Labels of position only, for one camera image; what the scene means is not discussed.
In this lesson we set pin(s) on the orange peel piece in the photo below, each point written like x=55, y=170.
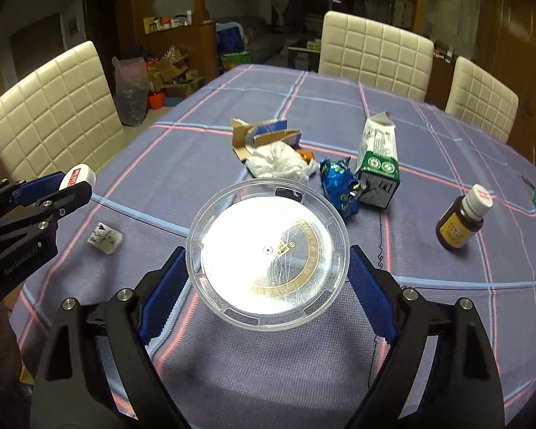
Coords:
x=307, y=156

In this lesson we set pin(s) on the wooden side counter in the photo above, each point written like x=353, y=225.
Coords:
x=442, y=62

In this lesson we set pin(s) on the white crumpled tissue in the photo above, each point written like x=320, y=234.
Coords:
x=279, y=163

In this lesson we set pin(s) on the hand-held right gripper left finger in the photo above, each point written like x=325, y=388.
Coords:
x=165, y=290

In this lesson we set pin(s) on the orange bucket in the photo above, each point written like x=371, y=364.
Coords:
x=156, y=99

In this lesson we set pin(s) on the colourful printed bag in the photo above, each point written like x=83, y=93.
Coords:
x=236, y=59

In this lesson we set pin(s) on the small wall frame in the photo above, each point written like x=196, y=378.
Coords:
x=73, y=24

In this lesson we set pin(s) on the blue plaid tablecloth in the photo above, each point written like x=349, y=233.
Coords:
x=250, y=366

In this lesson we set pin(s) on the grey sofa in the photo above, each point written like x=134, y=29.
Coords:
x=263, y=38

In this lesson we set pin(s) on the clear plastic bag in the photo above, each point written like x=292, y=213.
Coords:
x=131, y=91

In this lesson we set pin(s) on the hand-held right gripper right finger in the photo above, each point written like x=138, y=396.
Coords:
x=373, y=290

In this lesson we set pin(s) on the wooden partition cabinet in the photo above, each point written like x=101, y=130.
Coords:
x=198, y=49

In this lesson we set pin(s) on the open cardboard box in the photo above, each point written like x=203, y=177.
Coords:
x=172, y=65
x=185, y=87

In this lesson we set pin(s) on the blue bag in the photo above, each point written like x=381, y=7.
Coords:
x=230, y=38

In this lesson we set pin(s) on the white lace curtain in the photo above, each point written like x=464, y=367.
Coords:
x=279, y=2

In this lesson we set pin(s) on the dark coffee table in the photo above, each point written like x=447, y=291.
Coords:
x=303, y=51

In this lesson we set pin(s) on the cream quilted dining chair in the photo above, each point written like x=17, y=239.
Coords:
x=49, y=116
x=482, y=94
x=375, y=53

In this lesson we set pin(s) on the green white milk carton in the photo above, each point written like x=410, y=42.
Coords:
x=377, y=161

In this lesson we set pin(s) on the wooden double door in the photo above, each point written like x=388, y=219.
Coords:
x=509, y=44

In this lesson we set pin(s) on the blue foil wrapper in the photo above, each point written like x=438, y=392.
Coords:
x=339, y=183

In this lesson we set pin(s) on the row of bottles and jars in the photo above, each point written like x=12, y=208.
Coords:
x=167, y=22

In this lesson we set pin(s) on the dark wooden door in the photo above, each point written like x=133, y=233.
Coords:
x=35, y=44

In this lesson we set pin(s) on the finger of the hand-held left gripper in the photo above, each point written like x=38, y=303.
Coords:
x=40, y=186
x=67, y=199

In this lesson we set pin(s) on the torn blue cardboard box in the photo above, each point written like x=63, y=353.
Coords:
x=268, y=134

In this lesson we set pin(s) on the white round container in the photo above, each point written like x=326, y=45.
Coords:
x=78, y=174

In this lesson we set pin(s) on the brown medicine bottle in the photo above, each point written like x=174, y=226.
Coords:
x=460, y=223

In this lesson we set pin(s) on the clear round plastic dish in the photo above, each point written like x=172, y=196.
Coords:
x=268, y=254

